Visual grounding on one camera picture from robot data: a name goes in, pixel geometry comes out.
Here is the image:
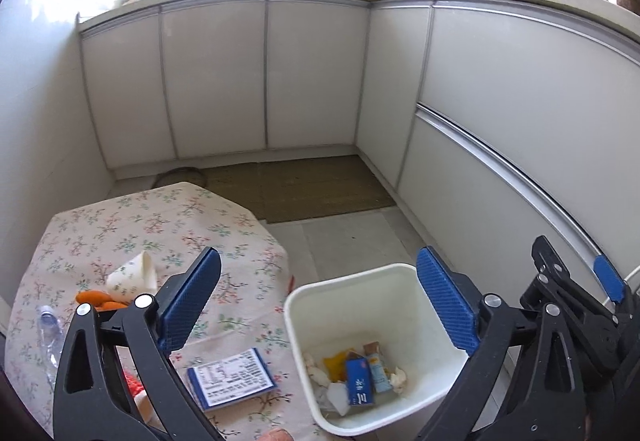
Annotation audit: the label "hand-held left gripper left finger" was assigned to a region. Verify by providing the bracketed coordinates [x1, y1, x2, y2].
[52, 247, 227, 441]

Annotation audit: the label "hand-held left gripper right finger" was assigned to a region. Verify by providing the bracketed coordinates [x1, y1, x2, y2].
[416, 246, 589, 441]

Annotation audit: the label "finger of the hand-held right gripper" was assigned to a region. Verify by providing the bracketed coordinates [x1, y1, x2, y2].
[520, 235, 623, 372]
[592, 255, 640, 322]

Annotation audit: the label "white paper cup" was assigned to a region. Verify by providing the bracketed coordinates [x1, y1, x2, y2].
[105, 251, 157, 305]

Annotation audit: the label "small blue and white box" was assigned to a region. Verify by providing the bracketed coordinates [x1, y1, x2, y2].
[187, 348, 278, 412]

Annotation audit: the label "white tissue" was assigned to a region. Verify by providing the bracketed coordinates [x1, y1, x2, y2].
[302, 352, 331, 388]
[389, 365, 411, 395]

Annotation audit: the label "orange peel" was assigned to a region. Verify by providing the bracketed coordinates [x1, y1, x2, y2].
[75, 290, 130, 312]

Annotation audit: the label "brown and white milk carton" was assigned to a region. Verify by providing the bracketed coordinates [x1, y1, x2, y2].
[362, 342, 394, 395]

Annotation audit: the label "white plastic bin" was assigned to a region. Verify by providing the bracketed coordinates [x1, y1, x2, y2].
[284, 262, 472, 437]

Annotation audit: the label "tall blue box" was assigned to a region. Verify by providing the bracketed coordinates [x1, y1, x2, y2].
[345, 353, 376, 407]

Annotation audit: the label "yellow snack packet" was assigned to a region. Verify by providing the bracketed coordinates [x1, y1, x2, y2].
[322, 350, 359, 385]

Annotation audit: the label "crushed clear plastic bottle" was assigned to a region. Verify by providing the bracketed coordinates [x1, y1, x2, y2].
[36, 305, 66, 388]

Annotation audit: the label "floral tablecloth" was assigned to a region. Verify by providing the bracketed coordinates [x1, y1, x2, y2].
[5, 182, 313, 441]

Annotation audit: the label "dark round object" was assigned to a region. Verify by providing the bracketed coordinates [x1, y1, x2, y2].
[151, 167, 210, 189]

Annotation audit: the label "brown floor mat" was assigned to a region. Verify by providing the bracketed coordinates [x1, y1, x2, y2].
[200, 155, 397, 225]

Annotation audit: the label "white kitchen cabinets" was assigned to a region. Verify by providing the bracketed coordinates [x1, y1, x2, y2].
[77, 0, 640, 304]

